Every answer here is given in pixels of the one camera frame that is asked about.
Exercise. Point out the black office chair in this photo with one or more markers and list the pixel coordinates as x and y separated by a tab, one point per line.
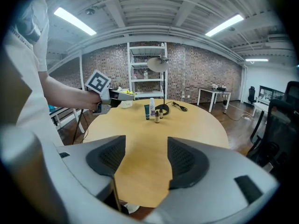
278	129

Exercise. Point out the black swivel chair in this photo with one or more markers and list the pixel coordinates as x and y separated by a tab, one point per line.
252	95

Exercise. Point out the person's beige shoe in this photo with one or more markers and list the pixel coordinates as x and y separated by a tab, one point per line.
131	208

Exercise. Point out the ceiling light tube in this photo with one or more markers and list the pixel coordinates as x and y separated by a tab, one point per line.
224	25
257	60
74	21

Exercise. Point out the black top white frame table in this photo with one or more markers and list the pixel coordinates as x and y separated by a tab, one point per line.
80	123

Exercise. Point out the person's left forearm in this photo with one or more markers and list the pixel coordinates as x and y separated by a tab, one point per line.
65	94

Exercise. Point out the person's white printed t-shirt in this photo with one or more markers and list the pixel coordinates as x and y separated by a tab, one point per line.
28	83

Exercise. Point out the small amber bottle cream label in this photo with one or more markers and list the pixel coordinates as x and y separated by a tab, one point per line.
157	118

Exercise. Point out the clear plastic bottle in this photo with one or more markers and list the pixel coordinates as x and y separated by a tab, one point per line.
145	74

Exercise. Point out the black tripod stand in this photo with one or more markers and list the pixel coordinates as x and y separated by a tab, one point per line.
75	137

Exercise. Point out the white metal shelf unit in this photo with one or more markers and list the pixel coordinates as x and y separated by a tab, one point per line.
147	93

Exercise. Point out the white leg dark top desk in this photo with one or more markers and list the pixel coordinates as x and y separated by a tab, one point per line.
213	91

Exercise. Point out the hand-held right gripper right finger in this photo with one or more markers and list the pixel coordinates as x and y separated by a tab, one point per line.
210	174

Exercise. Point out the teal tube bottle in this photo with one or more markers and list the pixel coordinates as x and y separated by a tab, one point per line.
147	113

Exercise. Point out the white power strip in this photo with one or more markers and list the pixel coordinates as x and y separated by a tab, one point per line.
246	117

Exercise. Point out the white tube with purple label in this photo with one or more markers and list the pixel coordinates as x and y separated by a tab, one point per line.
152	106

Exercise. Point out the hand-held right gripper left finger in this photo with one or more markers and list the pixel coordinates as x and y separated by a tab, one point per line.
102	156

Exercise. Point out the person's left hand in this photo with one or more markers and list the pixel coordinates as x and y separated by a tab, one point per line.
95	100

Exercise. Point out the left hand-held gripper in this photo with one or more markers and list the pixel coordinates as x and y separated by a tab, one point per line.
98	81

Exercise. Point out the black desk lamp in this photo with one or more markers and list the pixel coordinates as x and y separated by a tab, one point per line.
157	64

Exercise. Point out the small brown dropper bottle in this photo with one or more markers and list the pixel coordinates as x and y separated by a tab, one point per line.
161	114

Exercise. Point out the small waste bin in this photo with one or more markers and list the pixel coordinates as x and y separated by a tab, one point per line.
224	104

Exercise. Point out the sunflowers in white pot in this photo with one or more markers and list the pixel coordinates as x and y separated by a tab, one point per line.
127	104

